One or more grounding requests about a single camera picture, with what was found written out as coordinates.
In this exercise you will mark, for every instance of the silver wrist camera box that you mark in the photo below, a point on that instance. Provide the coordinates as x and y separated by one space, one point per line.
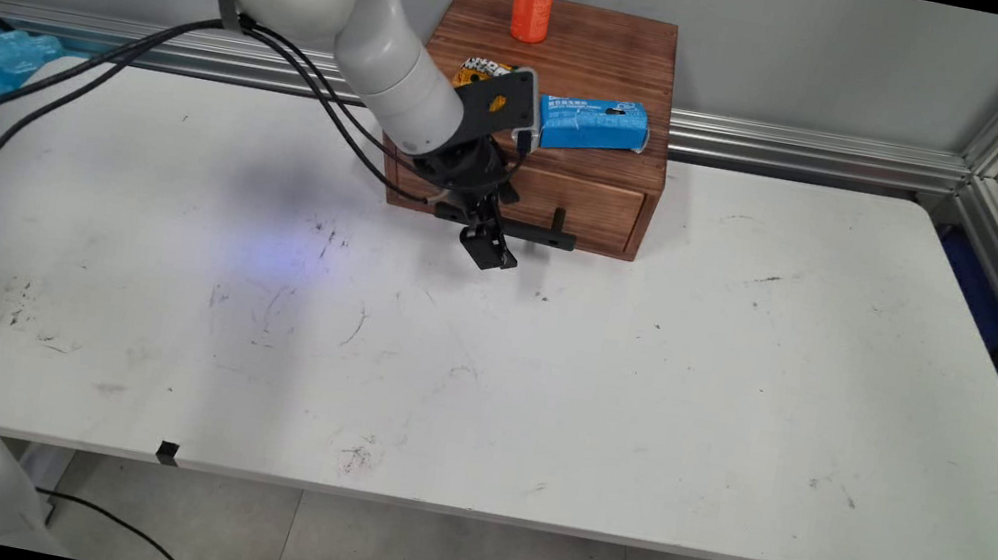
530 123

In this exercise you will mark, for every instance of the blue sheet under rail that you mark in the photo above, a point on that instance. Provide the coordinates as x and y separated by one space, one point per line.
974 289

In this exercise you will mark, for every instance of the yellow snack packet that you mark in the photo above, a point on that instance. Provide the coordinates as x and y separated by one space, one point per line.
478 72

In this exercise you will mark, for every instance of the brown wooden cabinet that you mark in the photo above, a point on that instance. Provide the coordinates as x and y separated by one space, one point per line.
588 52

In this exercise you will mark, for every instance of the blue tissue packet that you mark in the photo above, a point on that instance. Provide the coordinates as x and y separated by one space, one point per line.
591 125

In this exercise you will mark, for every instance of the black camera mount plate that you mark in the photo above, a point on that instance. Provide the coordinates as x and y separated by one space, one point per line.
496 102

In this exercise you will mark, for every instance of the blue bubble wrap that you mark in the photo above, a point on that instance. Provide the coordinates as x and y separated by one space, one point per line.
3 65

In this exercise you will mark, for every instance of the horizontal aluminium frame rail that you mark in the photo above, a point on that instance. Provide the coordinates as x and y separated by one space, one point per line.
785 148

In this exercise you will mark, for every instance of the black tape marker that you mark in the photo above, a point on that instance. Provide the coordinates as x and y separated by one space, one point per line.
168 453

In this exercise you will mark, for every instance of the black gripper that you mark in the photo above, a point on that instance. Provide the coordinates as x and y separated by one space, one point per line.
472 169

